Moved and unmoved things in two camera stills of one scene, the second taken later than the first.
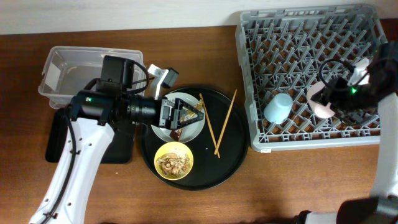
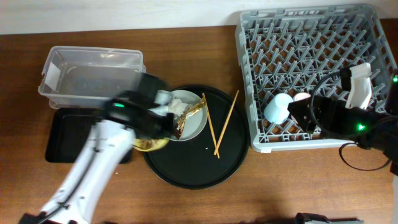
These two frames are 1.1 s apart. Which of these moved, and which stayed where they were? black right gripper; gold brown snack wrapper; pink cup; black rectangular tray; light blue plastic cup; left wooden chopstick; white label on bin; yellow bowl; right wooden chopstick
Moved: black right gripper; pink cup; yellow bowl
Stayed: left wooden chopstick; right wooden chopstick; gold brown snack wrapper; black rectangular tray; light blue plastic cup; white label on bin
